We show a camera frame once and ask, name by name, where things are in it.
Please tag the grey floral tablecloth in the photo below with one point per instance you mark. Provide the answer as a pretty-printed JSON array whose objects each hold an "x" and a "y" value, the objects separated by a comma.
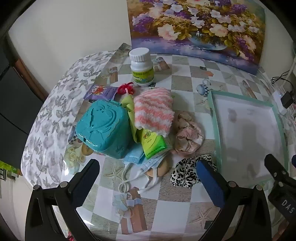
[{"x": 53, "y": 111}]

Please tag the pink striped fuzzy sock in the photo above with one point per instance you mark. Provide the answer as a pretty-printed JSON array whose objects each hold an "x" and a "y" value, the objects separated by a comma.
[{"x": 152, "y": 109}]

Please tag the dark cabinet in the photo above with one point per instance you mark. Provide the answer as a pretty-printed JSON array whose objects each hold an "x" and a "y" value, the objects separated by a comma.
[{"x": 13, "y": 104}]

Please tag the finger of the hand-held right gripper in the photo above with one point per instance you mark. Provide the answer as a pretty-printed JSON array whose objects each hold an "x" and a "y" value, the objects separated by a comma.
[
  {"x": 276, "y": 168},
  {"x": 294, "y": 161}
]

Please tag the teal plastic box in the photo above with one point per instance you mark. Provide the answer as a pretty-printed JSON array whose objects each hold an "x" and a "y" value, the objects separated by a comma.
[{"x": 101, "y": 125}]

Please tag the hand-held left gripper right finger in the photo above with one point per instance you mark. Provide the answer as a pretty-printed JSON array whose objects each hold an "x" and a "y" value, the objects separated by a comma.
[{"x": 210, "y": 183}]

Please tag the black charger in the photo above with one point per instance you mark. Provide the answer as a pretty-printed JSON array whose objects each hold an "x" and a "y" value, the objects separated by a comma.
[{"x": 286, "y": 99}]

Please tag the white pill bottle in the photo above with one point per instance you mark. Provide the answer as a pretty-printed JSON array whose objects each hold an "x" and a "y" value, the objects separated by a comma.
[{"x": 141, "y": 69}]

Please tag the red knitted toy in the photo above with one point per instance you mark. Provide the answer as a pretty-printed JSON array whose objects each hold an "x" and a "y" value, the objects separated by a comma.
[{"x": 123, "y": 89}]

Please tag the flower painting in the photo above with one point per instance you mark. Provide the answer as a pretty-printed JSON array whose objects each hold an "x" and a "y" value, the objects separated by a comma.
[{"x": 196, "y": 34}]

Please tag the yellow-green cloth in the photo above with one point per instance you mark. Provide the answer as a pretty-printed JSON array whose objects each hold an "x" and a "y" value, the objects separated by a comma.
[{"x": 129, "y": 104}]

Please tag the beige powder puff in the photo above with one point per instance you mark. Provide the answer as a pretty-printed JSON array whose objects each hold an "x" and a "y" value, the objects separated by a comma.
[{"x": 160, "y": 170}]

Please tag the pink floral scrunchie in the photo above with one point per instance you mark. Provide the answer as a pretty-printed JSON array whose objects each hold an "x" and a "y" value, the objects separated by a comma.
[{"x": 188, "y": 136}]

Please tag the white power strip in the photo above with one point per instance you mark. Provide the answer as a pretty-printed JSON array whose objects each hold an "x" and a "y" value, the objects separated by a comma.
[{"x": 278, "y": 99}]

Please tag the teal-edged white box lid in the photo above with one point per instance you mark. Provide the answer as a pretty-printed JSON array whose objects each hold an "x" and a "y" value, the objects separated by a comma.
[{"x": 245, "y": 129}]

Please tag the green tissue pack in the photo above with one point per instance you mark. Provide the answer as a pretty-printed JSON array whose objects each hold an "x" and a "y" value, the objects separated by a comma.
[{"x": 151, "y": 143}]

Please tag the blue face mask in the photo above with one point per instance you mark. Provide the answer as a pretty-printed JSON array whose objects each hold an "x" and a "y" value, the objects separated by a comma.
[{"x": 134, "y": 158}]

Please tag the purple cartoon snack packet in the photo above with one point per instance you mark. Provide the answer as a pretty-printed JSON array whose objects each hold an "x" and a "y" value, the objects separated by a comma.
[{"x": 99, "y": 91}]

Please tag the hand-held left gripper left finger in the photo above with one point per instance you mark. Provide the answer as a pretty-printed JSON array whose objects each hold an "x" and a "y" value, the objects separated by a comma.
[{"x": 92, "y": 172}]

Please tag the leopard print scrunchie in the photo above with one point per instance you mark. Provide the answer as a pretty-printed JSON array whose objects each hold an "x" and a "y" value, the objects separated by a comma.
[{"x": 185, "y": 172}]

